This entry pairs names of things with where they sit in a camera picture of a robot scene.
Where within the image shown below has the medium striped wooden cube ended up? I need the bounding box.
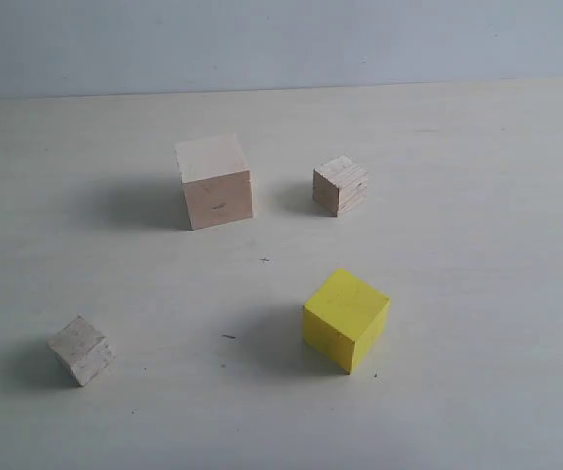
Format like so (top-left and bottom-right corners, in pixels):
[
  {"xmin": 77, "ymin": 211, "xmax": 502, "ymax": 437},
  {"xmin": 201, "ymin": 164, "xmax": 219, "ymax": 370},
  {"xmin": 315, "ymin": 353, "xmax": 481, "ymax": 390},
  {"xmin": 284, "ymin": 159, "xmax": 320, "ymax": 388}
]
[{"xmin": 312, "ymin": 155, "xmax": 368, "ymax": 217}]

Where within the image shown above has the large light wooden cube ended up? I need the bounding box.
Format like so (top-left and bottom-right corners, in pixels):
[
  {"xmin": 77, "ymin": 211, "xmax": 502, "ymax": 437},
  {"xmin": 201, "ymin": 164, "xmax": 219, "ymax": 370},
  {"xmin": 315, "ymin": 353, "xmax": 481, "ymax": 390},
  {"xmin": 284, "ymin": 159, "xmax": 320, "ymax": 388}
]
[{"xmin": 175, "ymin": 134, "xmax": 254, "ymax": 230}]

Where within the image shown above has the yellow painted cube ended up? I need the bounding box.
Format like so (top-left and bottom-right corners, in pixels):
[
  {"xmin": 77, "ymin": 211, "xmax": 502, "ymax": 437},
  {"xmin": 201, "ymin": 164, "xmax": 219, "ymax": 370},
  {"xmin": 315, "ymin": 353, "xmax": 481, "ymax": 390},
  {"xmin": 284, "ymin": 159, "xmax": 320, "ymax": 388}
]
[{"xmin": 302, "ymin": 269, "xmax": 391, "ymax": 374}]

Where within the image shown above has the small pale wooden cube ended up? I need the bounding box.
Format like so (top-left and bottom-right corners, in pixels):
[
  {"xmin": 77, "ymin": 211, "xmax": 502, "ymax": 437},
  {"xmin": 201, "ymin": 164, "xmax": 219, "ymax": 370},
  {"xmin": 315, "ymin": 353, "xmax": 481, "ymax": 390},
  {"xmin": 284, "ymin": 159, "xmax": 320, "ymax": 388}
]
[{"xmin": 47, "ymin": 315, "xmax": 114, "ymax": 387}]

